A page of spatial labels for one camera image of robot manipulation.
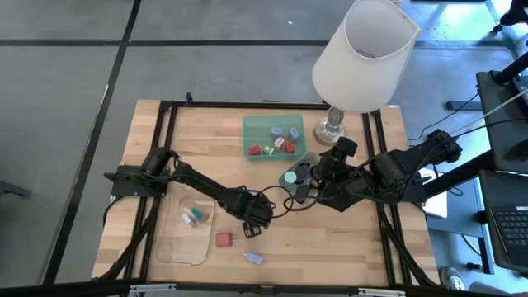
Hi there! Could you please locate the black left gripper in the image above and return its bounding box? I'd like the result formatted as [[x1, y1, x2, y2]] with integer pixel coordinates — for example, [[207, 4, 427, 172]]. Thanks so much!
[[232, 186, 275, 240]]

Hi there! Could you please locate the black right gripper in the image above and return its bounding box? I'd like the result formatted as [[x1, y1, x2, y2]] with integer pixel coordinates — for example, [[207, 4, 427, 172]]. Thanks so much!
[[316, 153, 369, 213]]

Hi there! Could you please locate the large red wall charger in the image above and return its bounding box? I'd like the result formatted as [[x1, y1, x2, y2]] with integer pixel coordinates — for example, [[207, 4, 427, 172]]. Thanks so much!
[[214, 231, 235, 248]]

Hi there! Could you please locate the hourglass blue sand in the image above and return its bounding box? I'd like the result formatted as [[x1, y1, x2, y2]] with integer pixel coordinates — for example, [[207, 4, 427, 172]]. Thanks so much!
[[296, 163, 314, 182]]

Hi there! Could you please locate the black office desk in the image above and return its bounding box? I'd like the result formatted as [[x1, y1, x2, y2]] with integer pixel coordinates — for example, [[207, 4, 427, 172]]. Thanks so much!
[[478, 168, 528, 276], [476, 69, 528, 174]]

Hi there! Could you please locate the hourglass brown sand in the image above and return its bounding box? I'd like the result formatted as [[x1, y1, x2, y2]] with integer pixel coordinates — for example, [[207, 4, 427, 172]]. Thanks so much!
[[294, 184, 310, 204]]

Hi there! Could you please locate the black front rig beam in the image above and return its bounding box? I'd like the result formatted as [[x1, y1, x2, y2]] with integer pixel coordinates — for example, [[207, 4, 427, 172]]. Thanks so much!
[[0, 278, 528, 297]]

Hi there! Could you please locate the clear plastic tray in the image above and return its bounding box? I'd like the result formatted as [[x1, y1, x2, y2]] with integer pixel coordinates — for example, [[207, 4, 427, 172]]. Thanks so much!
[[155, 196, 218, 266]]

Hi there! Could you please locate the green translucent plastic tray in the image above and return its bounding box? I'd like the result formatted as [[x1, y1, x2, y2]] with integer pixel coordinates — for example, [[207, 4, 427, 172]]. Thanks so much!
[[242, 114, 309, 162]]

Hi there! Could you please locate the white shade table lamp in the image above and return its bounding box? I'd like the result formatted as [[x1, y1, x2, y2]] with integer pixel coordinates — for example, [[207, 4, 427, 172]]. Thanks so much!
[[311, 0, 422, 145]]

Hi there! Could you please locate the black desk foot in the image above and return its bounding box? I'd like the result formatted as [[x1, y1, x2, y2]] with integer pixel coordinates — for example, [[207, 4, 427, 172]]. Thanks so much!
[[445, 100, 483, 112]]

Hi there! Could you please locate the person's shoe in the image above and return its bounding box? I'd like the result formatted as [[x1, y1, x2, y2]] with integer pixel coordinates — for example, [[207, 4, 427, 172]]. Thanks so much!
[[440, 266, 466, 292]]

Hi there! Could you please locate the black computer mouse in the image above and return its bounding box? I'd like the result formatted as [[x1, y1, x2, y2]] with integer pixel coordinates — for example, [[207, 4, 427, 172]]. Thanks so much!
[[503, 139, 528, 163]]

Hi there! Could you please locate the black keyboard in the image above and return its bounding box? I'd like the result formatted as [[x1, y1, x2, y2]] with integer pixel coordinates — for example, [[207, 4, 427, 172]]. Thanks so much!
[[488, 205, 528, 269]]

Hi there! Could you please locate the black chair base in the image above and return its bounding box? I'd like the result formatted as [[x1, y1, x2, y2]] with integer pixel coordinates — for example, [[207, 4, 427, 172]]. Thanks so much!
[[493, 0, 528, 34]]

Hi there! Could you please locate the grey furniture foot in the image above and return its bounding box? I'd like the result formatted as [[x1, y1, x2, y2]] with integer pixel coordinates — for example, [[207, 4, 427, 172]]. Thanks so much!
[[0, 180, 33, 199]]

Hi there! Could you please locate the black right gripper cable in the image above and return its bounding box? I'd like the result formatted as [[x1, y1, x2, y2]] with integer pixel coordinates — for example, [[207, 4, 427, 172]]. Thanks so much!
[[283, 193, 321, 212]]

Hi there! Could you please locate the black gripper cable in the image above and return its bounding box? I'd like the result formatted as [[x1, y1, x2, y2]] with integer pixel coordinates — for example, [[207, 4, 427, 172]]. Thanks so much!
[[283, 193, 321, 212], [258, 184, 298, 219]]

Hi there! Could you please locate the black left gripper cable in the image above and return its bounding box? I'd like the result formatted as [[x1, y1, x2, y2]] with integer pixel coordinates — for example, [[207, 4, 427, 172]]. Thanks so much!
[[258, 184, 298, 219]]

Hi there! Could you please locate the black table frame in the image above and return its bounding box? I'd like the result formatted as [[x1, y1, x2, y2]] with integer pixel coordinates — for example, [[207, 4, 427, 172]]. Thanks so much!
[[91, 91, 441, 290]]

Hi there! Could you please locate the black floor cable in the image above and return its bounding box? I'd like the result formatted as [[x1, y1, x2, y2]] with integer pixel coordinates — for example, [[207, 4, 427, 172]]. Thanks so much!
[[408, 92, 482, 144]]

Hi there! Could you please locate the white cable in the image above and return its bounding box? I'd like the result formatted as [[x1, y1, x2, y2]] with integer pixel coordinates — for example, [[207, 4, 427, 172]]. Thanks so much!
[[447, 88, 528, 137]]

